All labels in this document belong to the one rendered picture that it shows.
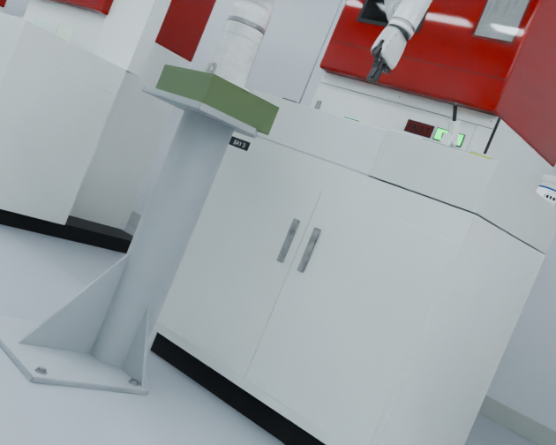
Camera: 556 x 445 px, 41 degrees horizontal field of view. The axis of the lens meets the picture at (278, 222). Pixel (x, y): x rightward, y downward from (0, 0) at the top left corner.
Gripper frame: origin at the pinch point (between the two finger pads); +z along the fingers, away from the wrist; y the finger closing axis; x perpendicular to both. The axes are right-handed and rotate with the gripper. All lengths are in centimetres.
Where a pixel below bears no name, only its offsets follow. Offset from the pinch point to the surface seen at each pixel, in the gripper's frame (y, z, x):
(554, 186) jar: -51, -2, 47
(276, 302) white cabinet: -11, 74, 2
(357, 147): -0.4, 23.2, 7.6
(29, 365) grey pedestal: 40, 121, -20
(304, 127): -0.3, 22.6, -13.8
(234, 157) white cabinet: -4, 39, -37
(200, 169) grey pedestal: 21, 52, -22
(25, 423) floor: 57, 126, 7
